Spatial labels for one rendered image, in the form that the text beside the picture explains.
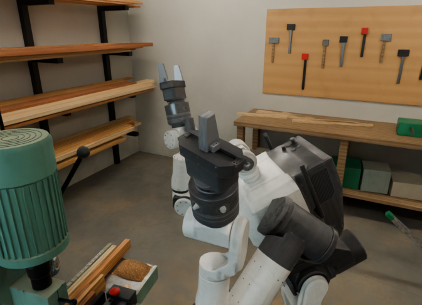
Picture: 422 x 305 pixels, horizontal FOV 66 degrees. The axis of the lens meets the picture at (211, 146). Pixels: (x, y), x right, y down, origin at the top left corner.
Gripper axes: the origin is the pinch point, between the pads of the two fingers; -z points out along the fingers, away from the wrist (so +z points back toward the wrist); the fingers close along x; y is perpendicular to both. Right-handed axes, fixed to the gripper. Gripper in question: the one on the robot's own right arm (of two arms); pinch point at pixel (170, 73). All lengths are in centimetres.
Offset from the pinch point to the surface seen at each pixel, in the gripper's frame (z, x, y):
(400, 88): 27, -266, -101
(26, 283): 54, 47, 32
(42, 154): 19, 51, 9
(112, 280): 69, 20, 28
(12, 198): 27, 56, 14
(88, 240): 107, -99, 168
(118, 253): 63, 11, 31
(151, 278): 72, 12, 18
